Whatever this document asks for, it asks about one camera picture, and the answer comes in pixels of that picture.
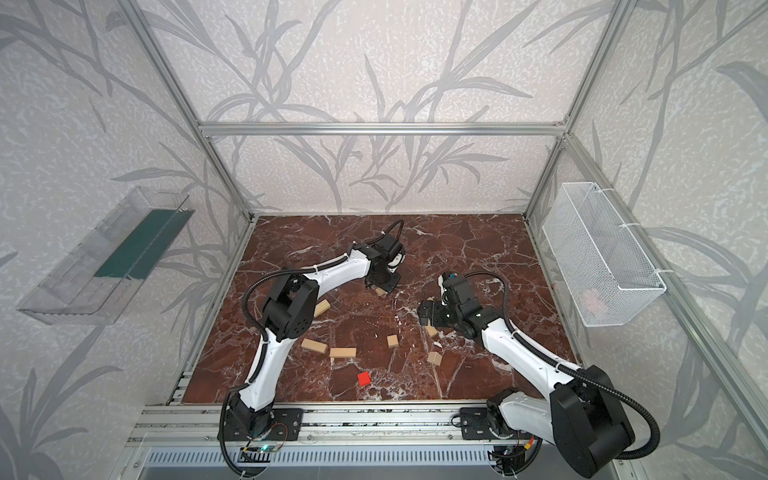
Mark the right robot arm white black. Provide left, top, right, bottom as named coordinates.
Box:
left=417, top=272, right=661, bottom=478

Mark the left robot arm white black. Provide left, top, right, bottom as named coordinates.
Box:
left=217, top=232, right=405, bottom=443

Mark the red cube block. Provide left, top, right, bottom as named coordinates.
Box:
left=357, top=371, right=372, bottom=387

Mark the small wood cube right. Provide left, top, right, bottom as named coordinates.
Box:
left=427, top=351, right=443, bottom=366

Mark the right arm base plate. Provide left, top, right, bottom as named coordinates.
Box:
left=458, top=407, right=532, bottom=442

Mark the white wire mesh basket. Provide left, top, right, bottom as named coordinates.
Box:
left=543, top=182, right=667, bottom=327

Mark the aluminium front rail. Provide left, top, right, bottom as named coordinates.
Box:
left=126, top=400, right=485, bottom=447

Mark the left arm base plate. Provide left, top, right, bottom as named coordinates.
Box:
left=217, top=408, right=304, bottom=442

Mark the clear plastic wall bin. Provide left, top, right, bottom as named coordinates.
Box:
left=17, top=187, right=195, bottom=325

